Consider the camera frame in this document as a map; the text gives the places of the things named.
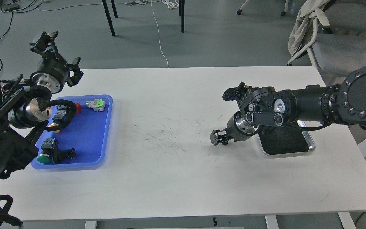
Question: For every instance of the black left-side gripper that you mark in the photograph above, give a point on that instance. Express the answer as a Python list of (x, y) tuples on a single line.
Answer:
[(49, 72)]

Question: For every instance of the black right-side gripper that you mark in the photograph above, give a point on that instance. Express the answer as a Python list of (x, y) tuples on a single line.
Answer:
[(238, 130)]

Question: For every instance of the black right-side robot arm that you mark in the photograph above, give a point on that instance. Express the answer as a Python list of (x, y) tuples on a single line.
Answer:
[(309, 109)]

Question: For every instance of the black left-side robot arm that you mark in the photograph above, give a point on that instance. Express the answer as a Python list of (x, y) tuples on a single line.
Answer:
[(27, 110)]

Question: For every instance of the silver metal tray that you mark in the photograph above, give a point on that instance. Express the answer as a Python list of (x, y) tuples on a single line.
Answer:
[(286, 141)]

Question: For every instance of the blue plastic tray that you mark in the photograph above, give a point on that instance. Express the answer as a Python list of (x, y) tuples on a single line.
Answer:
[(87, 134)]

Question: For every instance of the green grey connector module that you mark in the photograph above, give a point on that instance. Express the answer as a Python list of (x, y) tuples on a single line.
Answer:
[(98, 105)]

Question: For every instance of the black table leg left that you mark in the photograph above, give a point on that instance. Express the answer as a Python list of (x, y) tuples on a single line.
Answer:
[(108, 17)]

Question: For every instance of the black table leg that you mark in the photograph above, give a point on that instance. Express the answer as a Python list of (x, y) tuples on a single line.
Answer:
[(114, 8), (182, 14), (108, 17)]

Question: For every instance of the black power strip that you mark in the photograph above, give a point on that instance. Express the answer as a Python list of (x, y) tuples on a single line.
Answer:
[(10, 7)]

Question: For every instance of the black table leg rear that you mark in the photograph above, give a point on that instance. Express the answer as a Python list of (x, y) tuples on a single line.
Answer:
[(114, 8)]

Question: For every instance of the black table leg right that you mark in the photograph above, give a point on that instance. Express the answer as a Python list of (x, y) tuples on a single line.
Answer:
[(182, 14)]

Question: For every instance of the beige jacket on chair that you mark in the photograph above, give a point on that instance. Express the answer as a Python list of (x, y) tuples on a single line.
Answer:
[(302, 23)]

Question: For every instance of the grey office chair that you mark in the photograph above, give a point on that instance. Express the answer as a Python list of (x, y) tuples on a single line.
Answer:
[(335, 40)]

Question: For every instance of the red push button switch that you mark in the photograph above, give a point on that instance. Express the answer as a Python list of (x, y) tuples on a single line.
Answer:
[(64, 109)]

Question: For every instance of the yellow push button switch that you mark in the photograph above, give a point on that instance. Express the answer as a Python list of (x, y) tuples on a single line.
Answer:
[(59, 118)]

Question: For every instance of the black selector switch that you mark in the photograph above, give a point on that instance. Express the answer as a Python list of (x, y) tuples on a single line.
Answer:
[(59, 155)]

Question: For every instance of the green push button switch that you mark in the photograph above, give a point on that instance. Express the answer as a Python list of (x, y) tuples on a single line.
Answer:
[(49, 151)]

